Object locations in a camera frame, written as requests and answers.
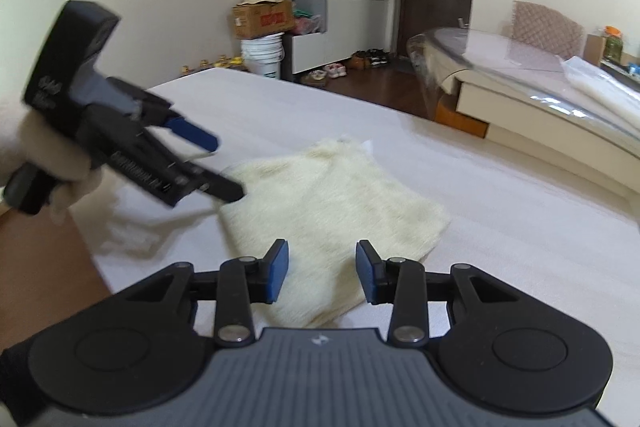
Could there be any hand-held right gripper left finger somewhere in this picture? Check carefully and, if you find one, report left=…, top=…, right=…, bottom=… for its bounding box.
left=115, top=239, right=290, bottom=349

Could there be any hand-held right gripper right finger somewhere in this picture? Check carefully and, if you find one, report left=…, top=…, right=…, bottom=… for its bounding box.
left=355, top=239, right=526, bottom=349

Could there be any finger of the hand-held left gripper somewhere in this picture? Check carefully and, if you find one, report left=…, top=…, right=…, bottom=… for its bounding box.
left=82, top=109, right=245, bottom=208
left=150, top=114, right=220, bottom=152

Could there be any cream towel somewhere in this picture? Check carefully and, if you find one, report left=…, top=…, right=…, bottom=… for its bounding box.
left=217, top=136, right=452, bottom=329

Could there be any person's left hand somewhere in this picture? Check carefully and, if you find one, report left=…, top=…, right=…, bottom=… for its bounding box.
left=0, top=112, right=103, bottom=225

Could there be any white plastic bucket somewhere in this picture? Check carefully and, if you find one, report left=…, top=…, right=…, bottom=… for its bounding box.
left=241, top=33, right=286, bottom=80

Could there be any cardboard box red print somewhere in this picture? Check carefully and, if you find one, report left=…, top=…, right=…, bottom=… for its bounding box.
left=231, top=0, right=297, bottom=40

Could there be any pile of colourful clothes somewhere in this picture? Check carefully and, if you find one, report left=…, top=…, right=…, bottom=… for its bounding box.
left=292, top=9, right=323, bottom=36

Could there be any row of shoes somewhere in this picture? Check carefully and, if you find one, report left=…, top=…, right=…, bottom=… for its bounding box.
left=300, top=49, right=396, bottom=88

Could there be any orange wooden base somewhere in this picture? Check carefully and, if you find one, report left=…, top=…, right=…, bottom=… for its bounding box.
left=435, top=99, right=488, bottom=138

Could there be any cream dining table glass top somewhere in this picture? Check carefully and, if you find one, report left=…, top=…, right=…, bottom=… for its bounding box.
left=406, top=27, right=640, bottom=202

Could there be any quilted beige chair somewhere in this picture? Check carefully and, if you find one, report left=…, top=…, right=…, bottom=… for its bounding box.
left=501, top=0, right=586, bottom=62

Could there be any clear plastic bag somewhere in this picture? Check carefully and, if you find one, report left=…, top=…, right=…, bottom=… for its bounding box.
left=560, top=56, right=640, bottom=132

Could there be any wooden side shelf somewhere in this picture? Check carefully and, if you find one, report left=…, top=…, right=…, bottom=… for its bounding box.
left=585, top=33, right=640, bottom=80

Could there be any glass jar orange lid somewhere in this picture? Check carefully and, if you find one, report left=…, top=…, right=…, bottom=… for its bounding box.
left=602, top=26, right=623, bottom=60

